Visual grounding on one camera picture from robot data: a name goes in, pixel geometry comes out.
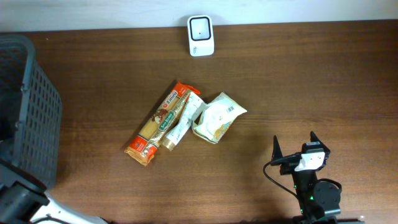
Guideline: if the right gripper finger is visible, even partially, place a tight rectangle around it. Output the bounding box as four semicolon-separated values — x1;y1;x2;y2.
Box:
310;131;322;145
270;136;283;166

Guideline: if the yellow white snack bag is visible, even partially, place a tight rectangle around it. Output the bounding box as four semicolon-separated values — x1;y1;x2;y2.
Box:
192;91;248;144

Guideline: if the white tube gold cap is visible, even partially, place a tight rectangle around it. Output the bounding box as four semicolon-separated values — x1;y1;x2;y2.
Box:
161;92;206;151

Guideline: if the orange spaghetti pack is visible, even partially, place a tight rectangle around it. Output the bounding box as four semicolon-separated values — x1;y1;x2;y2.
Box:
124;81;201;166

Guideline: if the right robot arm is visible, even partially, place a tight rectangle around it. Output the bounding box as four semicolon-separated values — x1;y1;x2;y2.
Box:
266;131;342;223

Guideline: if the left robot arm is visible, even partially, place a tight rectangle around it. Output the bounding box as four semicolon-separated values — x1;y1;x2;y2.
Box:
1;160;108;223

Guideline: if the white barcode scanner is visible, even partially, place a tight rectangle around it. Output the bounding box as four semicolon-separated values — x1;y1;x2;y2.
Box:
187;15;215;57

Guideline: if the dark grey mesh basket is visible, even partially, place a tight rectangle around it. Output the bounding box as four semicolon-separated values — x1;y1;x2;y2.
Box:
1;34;62;189

